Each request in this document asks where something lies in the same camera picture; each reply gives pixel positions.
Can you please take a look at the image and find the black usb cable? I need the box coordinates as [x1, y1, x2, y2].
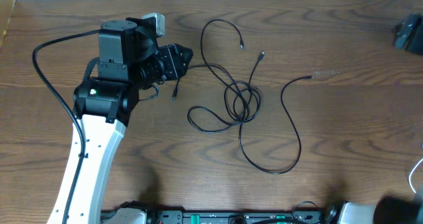
[171, 18, 266, 135]

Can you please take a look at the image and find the white usb cable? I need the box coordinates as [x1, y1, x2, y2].
[407, 157, 423, 195]

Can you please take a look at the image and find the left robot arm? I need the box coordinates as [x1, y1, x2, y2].
[48, 13, 193, 223]

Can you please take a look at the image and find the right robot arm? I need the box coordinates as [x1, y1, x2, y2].
[392, 14, 422, 56]

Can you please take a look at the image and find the clear tape strip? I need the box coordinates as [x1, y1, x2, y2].
[313, 69, 340, 77]

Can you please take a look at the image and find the cardboard panel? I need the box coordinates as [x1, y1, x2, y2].
[0, 0, 16, 47]

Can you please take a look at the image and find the left camera black cable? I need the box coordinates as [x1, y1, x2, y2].
[31, 28, 102, 224]

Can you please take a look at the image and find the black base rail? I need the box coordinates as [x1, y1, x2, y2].
[100, 200, 423, 224]

